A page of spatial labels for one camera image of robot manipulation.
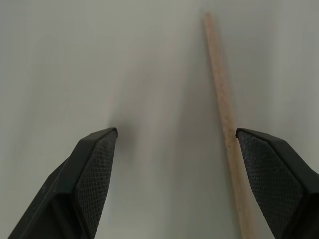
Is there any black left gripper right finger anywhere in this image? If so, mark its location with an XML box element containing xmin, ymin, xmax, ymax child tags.
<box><xmin>235</xmin><ymin>127</ymin><xmax>319</xmax><ymax>239</ymax></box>

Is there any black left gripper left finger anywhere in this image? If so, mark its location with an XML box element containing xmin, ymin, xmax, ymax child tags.
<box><xmin>7</xmin><ymin>127</ymin><xmax>118</xmax><ymax>239</ymax></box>

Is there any light wooden chopstick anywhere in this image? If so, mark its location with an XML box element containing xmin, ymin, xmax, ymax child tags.
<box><xmin>203</xmin><ymin>11</ymin><xmax>257</xmax><ymax>239</ymax></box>

